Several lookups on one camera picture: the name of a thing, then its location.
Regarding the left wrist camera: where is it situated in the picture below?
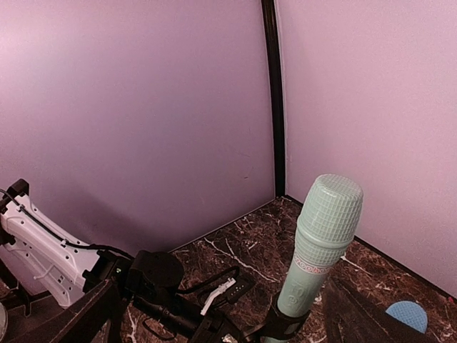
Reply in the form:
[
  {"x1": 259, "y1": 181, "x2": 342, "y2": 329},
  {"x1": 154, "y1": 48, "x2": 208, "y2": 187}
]
[{"x1": 198, "y1": 275, "x2": 256, "y2": 316}]

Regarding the black mic stand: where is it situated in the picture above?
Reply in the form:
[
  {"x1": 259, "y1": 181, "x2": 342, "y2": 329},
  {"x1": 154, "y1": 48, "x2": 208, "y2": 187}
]
[{"x1": 243, "y1": 292, "x2": 311, "y2": 342}]

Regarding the mint green microphone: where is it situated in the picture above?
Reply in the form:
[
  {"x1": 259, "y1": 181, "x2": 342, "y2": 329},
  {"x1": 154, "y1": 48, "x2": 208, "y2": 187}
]
[{"x1": 262, "y1": 174, "x2": 364, "y2": 343}]

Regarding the left black frame post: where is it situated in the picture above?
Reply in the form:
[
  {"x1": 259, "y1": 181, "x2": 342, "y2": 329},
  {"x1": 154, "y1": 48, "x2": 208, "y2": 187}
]
[{"x1": 261, "y1": 0, "x2": 286, "y2": 197}]

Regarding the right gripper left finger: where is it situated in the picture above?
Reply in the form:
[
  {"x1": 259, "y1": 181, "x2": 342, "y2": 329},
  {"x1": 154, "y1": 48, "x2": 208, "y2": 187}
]
[{"x1": 6, "y1": 280, "x2": 125, "y2": 342}]

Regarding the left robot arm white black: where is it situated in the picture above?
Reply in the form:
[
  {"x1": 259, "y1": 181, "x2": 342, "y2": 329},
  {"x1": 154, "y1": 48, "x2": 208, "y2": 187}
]
[{"x1": 1, "y1": 179, "x2": 201, "y2": 338}]

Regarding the blue microphone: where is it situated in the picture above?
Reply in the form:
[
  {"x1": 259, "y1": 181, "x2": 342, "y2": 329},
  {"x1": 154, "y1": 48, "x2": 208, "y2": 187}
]
[{"x1": 386, "y1": 301, "x2": 428, "y2": 334}]

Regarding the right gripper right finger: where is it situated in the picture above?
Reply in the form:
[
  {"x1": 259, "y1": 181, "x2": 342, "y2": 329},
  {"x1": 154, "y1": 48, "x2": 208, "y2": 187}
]
[{"x1": 323, "y1": 277, "x2": 436, "y2": 342}]

